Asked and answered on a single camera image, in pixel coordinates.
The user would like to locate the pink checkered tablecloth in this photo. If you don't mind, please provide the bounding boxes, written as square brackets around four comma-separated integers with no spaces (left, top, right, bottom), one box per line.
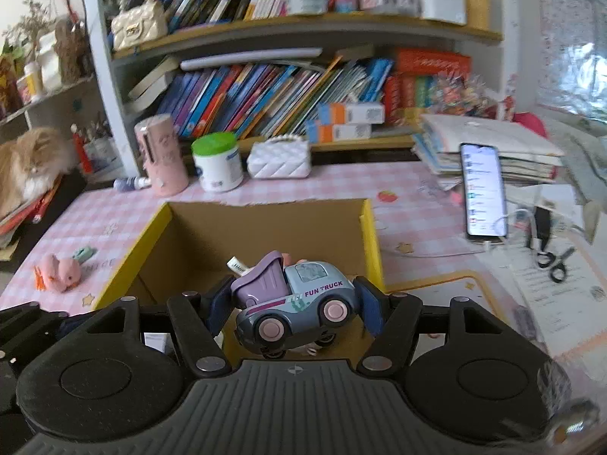
[0,158,607,389]

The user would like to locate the small spray bottle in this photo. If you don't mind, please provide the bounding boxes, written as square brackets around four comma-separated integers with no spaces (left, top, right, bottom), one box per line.
[113,175,151,193]

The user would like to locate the cream quilted handbag pearl handle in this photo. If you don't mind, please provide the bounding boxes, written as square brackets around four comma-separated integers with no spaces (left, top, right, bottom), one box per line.
[110,0,169,51]

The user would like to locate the white vase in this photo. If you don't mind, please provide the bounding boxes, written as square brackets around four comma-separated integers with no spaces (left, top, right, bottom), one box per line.
[35,31,64,91]

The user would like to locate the desk pen holder with pens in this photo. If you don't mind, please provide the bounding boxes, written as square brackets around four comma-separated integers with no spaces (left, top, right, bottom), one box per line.
[71,121,119,174]

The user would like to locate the smartphone with lit screen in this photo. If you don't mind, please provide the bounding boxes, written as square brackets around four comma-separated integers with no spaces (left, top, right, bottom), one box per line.
[459,142,509,241]

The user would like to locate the red boxed book set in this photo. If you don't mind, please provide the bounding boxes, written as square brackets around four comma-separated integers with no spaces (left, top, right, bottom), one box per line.
[384,47,472,124]

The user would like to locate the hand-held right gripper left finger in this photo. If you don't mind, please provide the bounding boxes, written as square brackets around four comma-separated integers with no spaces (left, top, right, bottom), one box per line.
[88,277,238,380]

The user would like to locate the red books under cat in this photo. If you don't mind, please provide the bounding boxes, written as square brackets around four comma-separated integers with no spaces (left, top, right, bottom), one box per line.
[0,175,64,247]

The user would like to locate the black scissors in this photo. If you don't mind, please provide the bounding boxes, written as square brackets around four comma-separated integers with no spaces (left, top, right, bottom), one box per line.
[536,246,577,284]

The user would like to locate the white charging cable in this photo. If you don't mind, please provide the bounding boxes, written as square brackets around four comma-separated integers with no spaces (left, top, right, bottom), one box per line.
[384,209,527,259]

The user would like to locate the row of leaning picture books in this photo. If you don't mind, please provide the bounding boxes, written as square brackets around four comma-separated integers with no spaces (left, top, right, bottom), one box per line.
[128,54,394,140]

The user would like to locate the stack of notebooks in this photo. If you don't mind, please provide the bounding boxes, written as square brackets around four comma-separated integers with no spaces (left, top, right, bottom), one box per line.
[412,114,565,190]

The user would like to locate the blue purple toy truck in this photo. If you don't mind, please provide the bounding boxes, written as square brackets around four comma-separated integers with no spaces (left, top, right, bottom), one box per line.
[230,251,359,360]

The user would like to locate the yellow cardboard box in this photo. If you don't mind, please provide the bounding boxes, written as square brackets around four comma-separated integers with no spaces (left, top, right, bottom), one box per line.
[92,198,386,356]

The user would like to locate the pink cartoon dispenser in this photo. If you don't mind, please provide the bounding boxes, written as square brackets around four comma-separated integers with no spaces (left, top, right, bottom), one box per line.
[134,114,189,196]

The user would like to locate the white bookshelf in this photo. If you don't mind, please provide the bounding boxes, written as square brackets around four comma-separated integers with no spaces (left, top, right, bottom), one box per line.
[83,0,536,176]

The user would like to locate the orange white fluffy cat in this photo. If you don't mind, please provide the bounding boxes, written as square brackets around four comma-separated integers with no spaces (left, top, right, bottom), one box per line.
[0,127,79,219]

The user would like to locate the white quilted purse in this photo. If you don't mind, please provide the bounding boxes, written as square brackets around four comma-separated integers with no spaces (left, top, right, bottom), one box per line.
[247,133,312,179]

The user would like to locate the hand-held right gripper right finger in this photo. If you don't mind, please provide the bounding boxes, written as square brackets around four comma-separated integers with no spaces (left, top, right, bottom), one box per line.
[353,275,498,377]

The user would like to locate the pink plush duck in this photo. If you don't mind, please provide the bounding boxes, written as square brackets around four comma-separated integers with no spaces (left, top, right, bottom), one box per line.
[33,252,82,293]

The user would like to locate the printed paper sheets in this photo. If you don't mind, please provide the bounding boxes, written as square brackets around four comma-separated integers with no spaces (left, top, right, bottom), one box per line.
[503,237,607,356]

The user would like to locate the plastic covered wall chart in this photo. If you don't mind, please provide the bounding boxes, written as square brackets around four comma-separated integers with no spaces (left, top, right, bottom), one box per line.
[536,0,607,119]

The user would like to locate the orange white carton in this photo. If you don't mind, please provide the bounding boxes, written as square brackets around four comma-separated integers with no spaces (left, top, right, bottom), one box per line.
[306,123,373,144]
[317,102,386,126]

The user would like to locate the white jar green lid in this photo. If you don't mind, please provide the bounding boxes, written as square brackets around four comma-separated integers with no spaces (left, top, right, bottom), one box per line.
[191,133,245,193]

